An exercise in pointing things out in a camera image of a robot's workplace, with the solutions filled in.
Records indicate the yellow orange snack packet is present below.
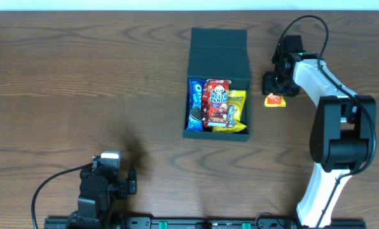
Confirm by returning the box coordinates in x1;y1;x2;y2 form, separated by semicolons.
264;94;286;108

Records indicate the yellow snack bag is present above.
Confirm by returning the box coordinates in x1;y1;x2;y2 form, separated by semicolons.
212;90;247;134

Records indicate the dark green box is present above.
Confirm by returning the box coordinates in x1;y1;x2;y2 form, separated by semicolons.
183;27;251;142

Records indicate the Hello Panda biscuit box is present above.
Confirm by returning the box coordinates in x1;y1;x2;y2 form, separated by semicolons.
202;79;231;128

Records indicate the blue Oreo cookie pack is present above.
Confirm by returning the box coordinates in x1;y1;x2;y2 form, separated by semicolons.
186;79;205;132

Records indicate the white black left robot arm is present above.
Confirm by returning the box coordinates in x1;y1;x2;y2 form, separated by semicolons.
65;165;137;228

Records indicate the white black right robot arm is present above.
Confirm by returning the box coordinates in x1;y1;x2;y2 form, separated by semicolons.
262;35;376;228

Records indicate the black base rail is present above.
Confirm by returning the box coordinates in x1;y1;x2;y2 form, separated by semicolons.
43;216;367;229

